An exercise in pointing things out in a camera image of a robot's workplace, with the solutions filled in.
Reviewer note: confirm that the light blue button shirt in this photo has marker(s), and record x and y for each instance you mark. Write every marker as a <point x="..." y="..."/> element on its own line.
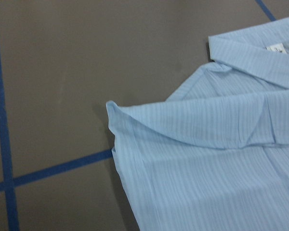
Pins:
<point x="215" y="155"/>

